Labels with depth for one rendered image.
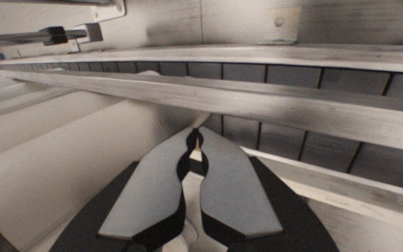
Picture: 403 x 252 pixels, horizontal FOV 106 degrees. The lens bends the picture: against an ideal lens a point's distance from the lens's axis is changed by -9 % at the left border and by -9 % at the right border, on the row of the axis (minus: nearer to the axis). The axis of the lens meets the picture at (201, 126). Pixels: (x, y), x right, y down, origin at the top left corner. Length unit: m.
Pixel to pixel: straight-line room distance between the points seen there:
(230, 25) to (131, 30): 0.16
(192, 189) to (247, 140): 0.14
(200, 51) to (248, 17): 0.06
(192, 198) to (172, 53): 0.22
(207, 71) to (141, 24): 0.15
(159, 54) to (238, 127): 0.12
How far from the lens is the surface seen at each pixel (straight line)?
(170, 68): 0.19
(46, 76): 0.23
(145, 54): 0.22
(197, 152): 0.17
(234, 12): 0.21
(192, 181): 0.27
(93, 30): 0.27
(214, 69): 0.16
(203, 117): 0.16
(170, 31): 0.25
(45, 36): 0.25
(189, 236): 0.38
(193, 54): 0.17
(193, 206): 0.32
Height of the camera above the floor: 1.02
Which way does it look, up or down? 48 degrees down
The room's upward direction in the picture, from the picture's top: 131 degrees counter-clockwise
